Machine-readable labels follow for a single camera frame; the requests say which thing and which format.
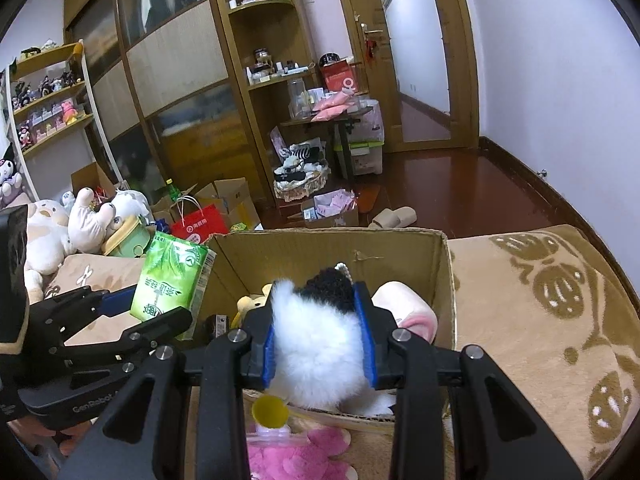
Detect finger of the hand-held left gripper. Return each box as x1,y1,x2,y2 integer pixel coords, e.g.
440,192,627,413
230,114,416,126
29,285,139,322
60,306,194,363

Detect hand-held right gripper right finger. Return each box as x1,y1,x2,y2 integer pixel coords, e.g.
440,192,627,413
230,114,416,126
352,282,583,480

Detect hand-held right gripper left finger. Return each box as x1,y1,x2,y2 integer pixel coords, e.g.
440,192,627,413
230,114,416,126
57,304,281,480

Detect black and white fluffy plush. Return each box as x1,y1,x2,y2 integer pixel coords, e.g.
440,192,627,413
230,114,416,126
272,265,399,417

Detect green tissue pack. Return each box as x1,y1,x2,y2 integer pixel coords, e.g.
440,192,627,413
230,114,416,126
130,231,217,322

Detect yellow dog plush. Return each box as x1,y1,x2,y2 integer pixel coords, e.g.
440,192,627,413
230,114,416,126
236,284,274,322

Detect small black packet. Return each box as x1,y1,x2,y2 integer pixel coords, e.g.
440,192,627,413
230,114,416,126
207,314,231,341

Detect pink swirl roll plush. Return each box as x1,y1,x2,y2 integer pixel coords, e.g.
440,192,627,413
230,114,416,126
372,280,439,345

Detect person's left hand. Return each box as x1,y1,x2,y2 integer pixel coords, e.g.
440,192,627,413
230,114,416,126
9,416,97,457

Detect yellow round cap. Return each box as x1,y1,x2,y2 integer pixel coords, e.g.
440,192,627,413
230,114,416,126
251,395,291,430

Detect green and yellow plush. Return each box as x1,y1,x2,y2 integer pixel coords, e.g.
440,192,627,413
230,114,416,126
102,216,157,259

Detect white plush doll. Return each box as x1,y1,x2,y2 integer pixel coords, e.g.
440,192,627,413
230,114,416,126
67,187,152,257

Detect large cream cat plush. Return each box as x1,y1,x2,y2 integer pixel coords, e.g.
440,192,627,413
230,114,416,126
22,200,77,302

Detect pink fluffy plush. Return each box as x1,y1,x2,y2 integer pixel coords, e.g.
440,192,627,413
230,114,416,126
248,425,359,480

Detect red paper bag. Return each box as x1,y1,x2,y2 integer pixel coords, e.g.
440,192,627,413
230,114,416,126
171,196,230,242

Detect brown cardboard box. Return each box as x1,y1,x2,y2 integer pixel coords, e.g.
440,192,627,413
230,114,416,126
70,162,119,199

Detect brown floral blanket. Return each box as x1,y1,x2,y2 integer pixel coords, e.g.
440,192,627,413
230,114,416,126
40,224,640,480

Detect box of pink packets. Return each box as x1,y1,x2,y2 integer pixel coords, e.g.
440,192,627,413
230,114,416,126
300,189,360,229

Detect cluster of floor cardboard boxes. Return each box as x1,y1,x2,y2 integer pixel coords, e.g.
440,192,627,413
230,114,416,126
152,177,262,234

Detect black and purple plush doll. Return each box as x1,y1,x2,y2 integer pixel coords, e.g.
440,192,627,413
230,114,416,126
0,142,24,199

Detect lace trimmed basket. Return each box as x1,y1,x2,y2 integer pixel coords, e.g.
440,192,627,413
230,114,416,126
273,162,332,205

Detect wooden display shelf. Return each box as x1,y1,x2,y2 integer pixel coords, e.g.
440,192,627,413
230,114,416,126
7,42,97,158

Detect clear plastic storage bin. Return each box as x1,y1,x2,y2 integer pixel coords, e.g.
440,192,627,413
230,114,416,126
334,100,386,177

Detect black white striped cloth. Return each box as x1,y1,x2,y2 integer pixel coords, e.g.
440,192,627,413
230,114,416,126
275,144,326,181

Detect row of small figurines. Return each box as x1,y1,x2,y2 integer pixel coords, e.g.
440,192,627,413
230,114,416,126
10,67,87,143

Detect small dark side table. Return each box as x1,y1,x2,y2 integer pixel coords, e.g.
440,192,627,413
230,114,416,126
280,112,362,184

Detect wooden door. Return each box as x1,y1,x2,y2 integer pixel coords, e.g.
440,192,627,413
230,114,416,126
332,0,481,154

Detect pink plastic bags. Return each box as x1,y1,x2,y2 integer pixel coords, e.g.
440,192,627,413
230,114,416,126
311,91,357,122

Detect wooden wardrobe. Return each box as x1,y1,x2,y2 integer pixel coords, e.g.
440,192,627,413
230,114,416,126
62,0,321,211

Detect clear jar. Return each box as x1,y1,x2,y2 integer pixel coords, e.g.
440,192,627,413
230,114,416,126
287,79,307,120

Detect red box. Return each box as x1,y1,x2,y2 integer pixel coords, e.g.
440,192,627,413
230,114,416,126
320,58,357,96

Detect row of small cosmetic bottles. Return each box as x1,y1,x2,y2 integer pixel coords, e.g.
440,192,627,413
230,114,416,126
245,49,321,86

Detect white curved frame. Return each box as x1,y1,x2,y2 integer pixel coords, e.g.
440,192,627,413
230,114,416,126
79,52,124,187

